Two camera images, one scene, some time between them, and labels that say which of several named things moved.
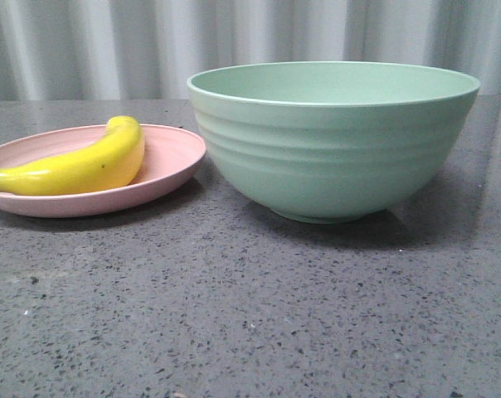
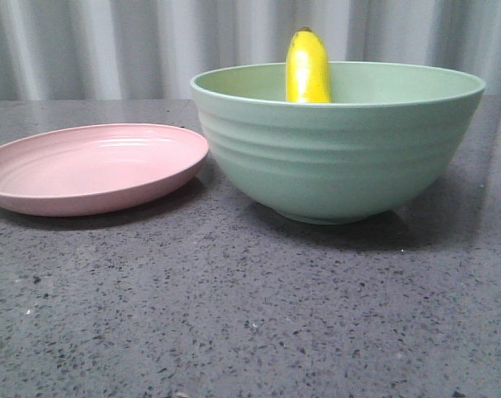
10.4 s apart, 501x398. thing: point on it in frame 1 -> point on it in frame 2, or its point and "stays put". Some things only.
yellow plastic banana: x=107 y=162 -> x=308 y=68
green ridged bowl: x=332 y=141 stays put
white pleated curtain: x=148 y=50 stays put
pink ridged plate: x=168 y=154 stays put
